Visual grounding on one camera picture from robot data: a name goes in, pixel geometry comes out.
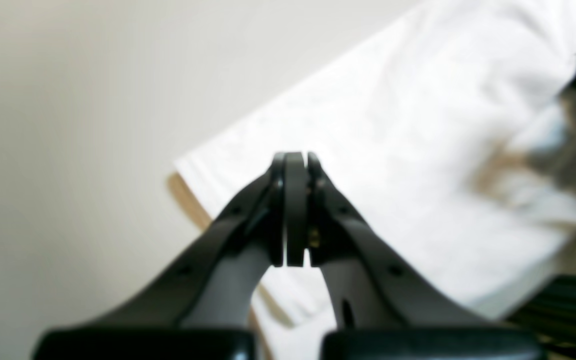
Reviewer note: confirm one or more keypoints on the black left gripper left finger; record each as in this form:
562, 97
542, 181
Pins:
198, 307

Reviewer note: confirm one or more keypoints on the white printed T-shirt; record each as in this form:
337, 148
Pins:
452, 132

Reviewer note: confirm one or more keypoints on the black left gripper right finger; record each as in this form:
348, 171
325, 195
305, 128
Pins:
384, 308

